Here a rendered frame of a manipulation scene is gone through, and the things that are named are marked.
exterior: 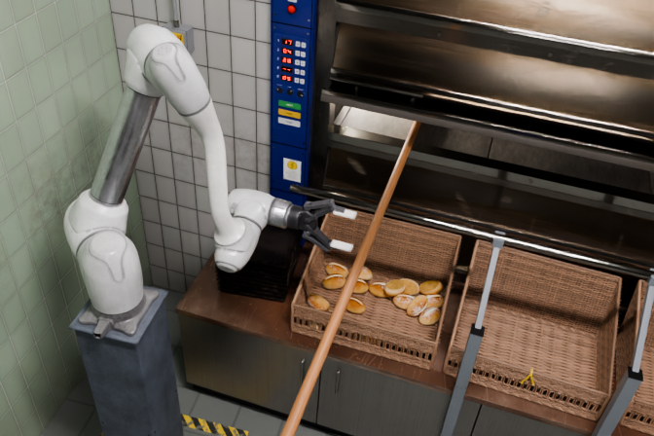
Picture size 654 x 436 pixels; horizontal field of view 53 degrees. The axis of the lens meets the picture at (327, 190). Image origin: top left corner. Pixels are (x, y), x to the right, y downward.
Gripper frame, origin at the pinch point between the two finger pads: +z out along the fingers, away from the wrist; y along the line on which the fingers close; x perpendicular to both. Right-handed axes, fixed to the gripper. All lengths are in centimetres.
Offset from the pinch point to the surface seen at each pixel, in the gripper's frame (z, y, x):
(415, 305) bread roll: 22, 55, -29
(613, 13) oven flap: 61, -62, -57
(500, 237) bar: 45.3, 2.6, -18.5
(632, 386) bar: 93, 29, 4
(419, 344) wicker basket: 28, 49, -6
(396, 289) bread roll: 14, 53, -33
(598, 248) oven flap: 82, 25, -54
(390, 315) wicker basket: 14, 61, -26
